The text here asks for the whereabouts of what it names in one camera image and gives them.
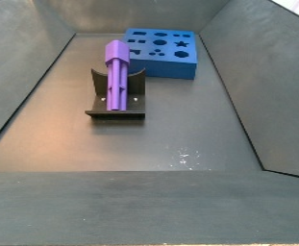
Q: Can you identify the black curved fixture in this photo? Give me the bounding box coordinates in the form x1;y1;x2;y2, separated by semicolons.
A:
84;70;145;120

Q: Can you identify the purple three prong object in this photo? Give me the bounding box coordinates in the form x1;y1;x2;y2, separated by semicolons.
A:
105;40;129;111

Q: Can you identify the blue foam shape board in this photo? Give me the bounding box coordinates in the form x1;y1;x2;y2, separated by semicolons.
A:
121;28;197;80

